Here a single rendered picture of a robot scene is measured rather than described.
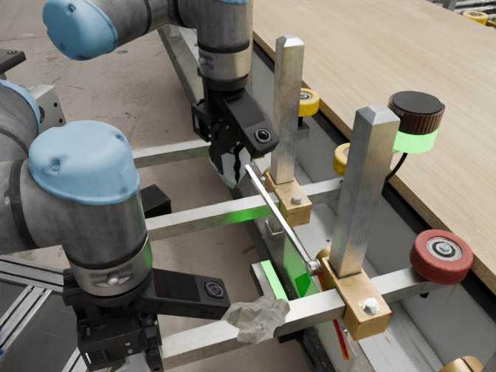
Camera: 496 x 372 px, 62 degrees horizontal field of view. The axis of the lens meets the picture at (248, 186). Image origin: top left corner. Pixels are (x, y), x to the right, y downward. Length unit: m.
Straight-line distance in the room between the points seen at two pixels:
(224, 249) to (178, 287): 1.36
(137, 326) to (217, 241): 1.41
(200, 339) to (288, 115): 0.38
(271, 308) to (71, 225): 0.32
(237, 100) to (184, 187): 1.55
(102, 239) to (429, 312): 0.66
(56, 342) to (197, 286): 0.98
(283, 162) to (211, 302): 0.36
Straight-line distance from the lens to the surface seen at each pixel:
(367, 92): 1.05
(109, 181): 0.33
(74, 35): 0.53
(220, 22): 0.58
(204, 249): 1.83
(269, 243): 0.89
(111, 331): 0.48
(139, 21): 0.57
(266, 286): 0.81
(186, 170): 2.27
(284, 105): 0.70
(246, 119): 0.61
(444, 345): 0.87
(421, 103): 0.50
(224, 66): 0.60
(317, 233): 1.03
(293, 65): 0.68
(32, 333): 1.48
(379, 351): 0.87
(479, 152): 0.91
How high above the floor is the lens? 1.35
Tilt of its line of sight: 39 degrees down
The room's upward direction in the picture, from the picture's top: straight up
